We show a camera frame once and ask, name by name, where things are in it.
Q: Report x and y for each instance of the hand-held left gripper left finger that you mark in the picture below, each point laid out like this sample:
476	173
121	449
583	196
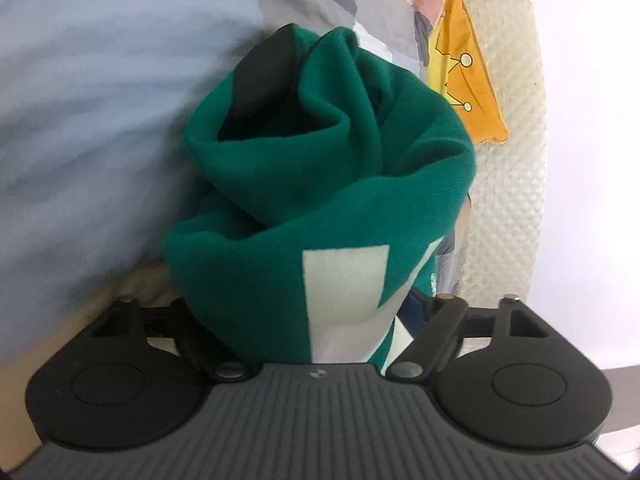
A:
200	345

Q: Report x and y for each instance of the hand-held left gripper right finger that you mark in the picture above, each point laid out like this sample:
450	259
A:
440	335

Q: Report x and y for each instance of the green hoodie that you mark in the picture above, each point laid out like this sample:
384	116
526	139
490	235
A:
320	200

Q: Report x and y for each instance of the cream quilted headboard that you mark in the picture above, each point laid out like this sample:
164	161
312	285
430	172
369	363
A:
515	160

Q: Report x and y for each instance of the patchwork quilt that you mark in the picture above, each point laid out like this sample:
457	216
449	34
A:
100	135

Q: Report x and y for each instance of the yellow crown pillow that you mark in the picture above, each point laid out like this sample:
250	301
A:
465	75

